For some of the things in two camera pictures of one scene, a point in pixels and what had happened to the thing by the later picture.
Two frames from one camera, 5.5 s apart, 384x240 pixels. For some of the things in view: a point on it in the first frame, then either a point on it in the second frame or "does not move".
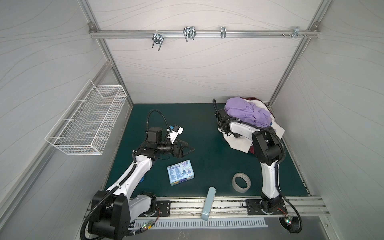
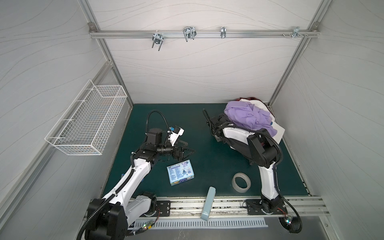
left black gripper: [178, 154] does not move
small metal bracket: [223, 32] does not move
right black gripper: [222, 120] -> [214, 124]
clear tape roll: [245, 178] does not move
